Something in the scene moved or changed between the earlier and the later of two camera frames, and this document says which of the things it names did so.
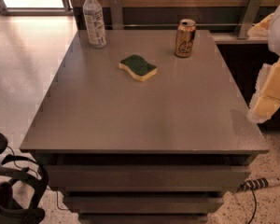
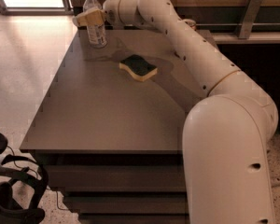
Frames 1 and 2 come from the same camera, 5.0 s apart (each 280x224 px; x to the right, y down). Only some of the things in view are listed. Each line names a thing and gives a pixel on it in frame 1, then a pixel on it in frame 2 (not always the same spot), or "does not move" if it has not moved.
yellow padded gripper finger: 272,91 → 97,16
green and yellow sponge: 138,66 does not move
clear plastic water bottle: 94,20 does not move
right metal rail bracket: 250,14 does not move
